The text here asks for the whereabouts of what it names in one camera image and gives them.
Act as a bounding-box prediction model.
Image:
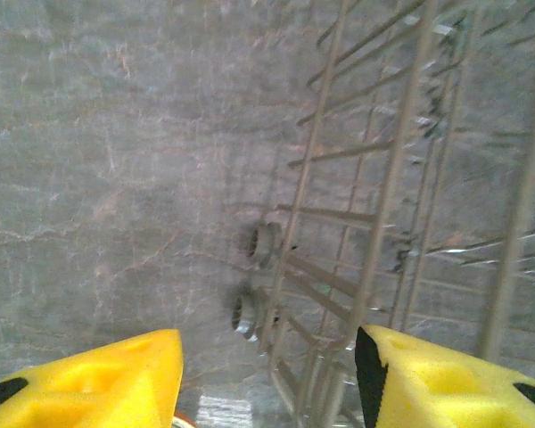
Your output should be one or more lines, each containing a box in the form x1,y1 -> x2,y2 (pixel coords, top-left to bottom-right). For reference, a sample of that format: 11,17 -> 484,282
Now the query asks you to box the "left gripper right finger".
355,324 -> 535,428

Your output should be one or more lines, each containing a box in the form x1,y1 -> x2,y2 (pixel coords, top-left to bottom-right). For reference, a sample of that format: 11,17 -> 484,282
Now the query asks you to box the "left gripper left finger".
0,328 -> 185,428

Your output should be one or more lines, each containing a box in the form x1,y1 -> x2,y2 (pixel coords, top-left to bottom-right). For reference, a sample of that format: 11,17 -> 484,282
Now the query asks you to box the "grey wire dish rack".
225,0 -> 535,428

